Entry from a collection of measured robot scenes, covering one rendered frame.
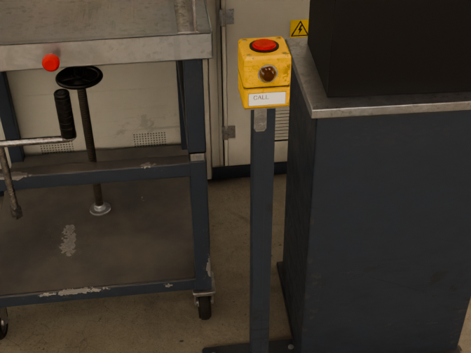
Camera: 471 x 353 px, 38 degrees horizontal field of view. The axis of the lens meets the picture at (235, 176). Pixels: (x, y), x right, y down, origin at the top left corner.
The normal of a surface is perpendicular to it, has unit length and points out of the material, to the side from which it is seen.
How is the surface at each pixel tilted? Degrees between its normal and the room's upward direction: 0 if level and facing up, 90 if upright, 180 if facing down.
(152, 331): 0
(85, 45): 90
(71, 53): 90
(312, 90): 0
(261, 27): 90
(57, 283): 0
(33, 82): 90
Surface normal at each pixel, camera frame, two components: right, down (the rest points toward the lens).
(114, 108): 0.12, 0.58
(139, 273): -0.01, -0.81
